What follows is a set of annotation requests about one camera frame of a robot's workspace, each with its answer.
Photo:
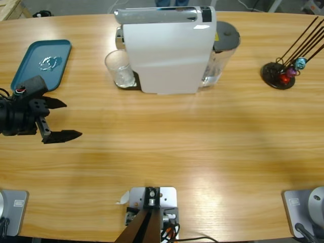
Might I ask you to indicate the teal plastic tray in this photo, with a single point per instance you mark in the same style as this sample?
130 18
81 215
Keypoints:
30 63

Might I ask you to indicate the white object with orange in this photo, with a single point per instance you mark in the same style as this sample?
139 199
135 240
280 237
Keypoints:
311 6

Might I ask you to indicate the white paper tab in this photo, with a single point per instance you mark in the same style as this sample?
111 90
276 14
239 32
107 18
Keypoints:
124 197

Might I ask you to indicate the orange plastic clip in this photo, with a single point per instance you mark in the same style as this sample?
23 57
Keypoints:
169 231

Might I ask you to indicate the white capsule coffee machine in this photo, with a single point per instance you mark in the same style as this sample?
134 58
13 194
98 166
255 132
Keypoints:
164 55

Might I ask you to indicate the clear drinking glass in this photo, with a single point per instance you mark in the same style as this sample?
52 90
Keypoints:
119 63

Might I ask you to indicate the black capsule holder with rods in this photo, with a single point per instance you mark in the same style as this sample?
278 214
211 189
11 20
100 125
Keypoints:
272 76

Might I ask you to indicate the clear water tank dark lid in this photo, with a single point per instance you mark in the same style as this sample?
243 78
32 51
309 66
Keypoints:
226 35

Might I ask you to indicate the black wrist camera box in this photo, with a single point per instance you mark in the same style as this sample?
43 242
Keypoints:
33 84

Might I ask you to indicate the grey metal furniture leg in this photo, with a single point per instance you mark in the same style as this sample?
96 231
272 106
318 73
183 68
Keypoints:
275 5

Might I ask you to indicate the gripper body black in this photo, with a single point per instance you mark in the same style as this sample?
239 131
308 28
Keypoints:
20 116

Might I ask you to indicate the person in blue jeans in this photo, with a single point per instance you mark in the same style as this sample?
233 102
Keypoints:
164 2

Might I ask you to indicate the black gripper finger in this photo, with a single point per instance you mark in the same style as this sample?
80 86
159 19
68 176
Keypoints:
55 103
62 136

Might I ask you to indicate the purple coffee capsule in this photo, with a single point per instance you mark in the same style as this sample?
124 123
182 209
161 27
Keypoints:
291 72

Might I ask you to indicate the arm grey base plate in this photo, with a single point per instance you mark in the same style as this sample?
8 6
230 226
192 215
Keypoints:
298 215
17 212

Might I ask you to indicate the light wooden pallet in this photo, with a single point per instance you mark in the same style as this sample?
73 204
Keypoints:
10 7

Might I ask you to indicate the small black floor object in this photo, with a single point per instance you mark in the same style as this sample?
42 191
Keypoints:
44 13

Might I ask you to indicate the blue coffee capsule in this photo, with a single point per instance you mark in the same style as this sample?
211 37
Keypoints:
301 63

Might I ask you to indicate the red coffee capsule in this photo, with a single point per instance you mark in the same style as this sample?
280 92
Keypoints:
285 79

